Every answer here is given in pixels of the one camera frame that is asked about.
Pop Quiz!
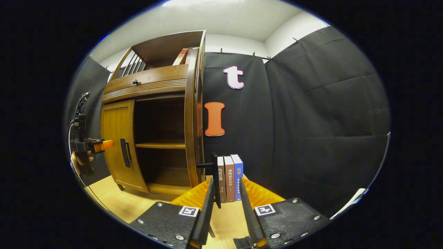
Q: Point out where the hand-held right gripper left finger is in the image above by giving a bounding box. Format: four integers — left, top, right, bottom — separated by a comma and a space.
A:
129, 178, 216, 249

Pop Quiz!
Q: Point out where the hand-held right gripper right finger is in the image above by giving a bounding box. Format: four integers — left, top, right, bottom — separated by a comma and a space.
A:
239, 177, 331, 249

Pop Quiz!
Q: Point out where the wooden shoe cabinet door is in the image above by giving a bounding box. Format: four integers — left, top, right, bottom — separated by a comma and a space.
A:
184, 47, 222, 209
100, 100, 150, 193

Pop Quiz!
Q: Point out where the wooden double-door shoe cabinet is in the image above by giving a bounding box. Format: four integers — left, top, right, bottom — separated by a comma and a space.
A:
100, 30, 207, 196

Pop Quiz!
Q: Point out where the blue book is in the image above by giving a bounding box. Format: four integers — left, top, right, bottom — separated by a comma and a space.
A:
230, 154, 244, 202

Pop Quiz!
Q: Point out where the brown thick book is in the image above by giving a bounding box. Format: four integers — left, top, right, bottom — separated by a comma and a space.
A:
224, 156, 236, 203

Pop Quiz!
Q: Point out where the beige red book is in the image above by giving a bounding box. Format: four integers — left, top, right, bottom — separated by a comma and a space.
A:
172, 48, 189, 66

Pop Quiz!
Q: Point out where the wide ceiling light panel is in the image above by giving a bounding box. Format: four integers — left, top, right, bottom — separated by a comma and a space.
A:
163, 0, 243, 8

